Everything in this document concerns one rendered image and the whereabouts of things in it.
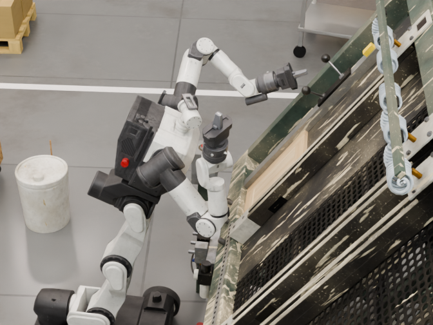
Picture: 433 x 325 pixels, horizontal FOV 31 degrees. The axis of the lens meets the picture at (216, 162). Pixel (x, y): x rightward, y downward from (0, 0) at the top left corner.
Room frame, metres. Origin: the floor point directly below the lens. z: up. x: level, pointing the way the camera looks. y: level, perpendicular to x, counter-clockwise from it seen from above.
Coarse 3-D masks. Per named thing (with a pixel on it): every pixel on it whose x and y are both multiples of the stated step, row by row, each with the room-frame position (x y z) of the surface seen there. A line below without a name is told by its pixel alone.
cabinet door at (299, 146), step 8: (304, 136) 2.70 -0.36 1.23; (296, 144) 2.70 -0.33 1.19; (304, 144) 2.64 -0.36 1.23; (288, 152) 2.71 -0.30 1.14; (296, 152) 2.63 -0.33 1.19; (280, 160) 2.71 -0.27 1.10; (288, 160) 2.65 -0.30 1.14; (272, 168) 2.72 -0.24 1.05; (280, 168) 2.65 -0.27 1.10; (264, 176) 2.72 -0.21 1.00; (272, 176) 2.66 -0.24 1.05; (256, 184) 2.72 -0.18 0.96; (264, 184) 2.66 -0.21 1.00; (248, 192) 2.73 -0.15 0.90; (256, 192) 2.66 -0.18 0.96; (264, 192) 2.59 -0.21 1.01; (248, 200) 2.66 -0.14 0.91; (256, 200) 2.60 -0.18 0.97; (248, 208) 2.59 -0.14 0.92
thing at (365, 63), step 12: (360, 60) 2.77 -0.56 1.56; (372, 60) 2.73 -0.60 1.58; (360, 72) 2.73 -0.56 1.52; (348, 84) 2.73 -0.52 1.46; (336, 96) 2.74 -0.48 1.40; (324, 108) 2.74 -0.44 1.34; (312, 120) 2.75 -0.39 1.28; (300, 132) 2.75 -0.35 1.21; (288, 144) 2.76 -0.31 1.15; (276, 156) 2.76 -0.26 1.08; (264, 168) 2.77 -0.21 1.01; (252, 180) 2.77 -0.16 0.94
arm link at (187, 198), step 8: (184, 184) 2.28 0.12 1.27; (192, 184) 2.31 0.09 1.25; (168, 192) 2.28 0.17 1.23; (176, 192) 2.26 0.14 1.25; (184, 192) 2.27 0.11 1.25; (192, 192) 2.28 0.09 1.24; (176, 200) 2.26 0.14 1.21; (184, 200) 2.25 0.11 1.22; (192, 200) 2.26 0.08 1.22; (200, 200) 2.27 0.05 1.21; (184, 208) 2.25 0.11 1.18; (192, 208) 2.24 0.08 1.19; (200, 208) 2.25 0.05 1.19; (192, 216) 2.23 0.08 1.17; (200, 216) 2.23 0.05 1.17; (192, 224) 2.22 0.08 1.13; (200, 224) 2.20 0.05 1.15; (208, 224) 2.18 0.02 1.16; (200, 232) 2.20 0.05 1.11; (208, 232) 2.18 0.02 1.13
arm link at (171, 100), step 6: (180, 84) 2.82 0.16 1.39; (186, 84) 2.82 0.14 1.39; (192, 84) 2.83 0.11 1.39; (174, 90) 2.82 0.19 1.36; (180, 90) 2.79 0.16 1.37; (186, 90) 2.80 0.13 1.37; (192, 90) 2.81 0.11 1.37; (168, 96) 2.79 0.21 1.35; (174, 96) 2.78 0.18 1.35; (180, 96) 2.77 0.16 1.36; (162, 102) 2.77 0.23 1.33; (168, 102) 2.76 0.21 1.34; (174, 102) 2.75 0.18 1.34; (174, 108) 2.74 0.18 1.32
